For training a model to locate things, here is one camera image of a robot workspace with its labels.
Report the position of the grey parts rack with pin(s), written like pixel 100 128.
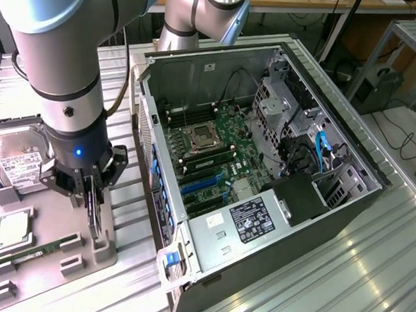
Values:
pixel 48 224

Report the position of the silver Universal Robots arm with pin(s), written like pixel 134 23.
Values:
pixel 58 58

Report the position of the blue expansion slot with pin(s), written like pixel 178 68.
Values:
pixel 201 184

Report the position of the black RAM slots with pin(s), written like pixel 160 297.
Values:
pixel 191 114

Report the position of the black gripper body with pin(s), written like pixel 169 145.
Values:
pixel 78 144

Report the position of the black expansion slot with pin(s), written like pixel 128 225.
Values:
pixel 205 202

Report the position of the silver CPU chip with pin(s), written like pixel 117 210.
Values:
pixel 12 232

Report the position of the open black PC case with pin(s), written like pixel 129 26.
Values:
pixel 331 223

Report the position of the wooden desk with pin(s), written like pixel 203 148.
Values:
pixel 309 1

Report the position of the silver chipset heatsink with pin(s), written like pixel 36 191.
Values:
pixel 245 189

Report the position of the blue slot retainer clips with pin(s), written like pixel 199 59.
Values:
pixel 161 188

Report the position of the grey power supply unit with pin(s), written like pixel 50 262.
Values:
pixel 231 231

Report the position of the green motherboard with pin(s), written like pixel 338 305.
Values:
pixel 240 154

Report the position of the blue case latch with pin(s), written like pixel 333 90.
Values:
pixel 172 260

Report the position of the metal CPU socket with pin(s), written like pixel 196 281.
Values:
pixel 204 136

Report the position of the installed black RAM stick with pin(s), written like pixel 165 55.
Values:
pixel 207 159

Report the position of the green RAM stick on holder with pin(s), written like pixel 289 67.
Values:
pixel 32 249

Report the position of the metal disk bay cage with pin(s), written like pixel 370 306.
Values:
pixel 274 107

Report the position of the black device on floor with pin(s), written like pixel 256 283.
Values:
pixel 378 90

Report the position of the silver hard disk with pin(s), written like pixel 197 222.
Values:
pixel 14 151

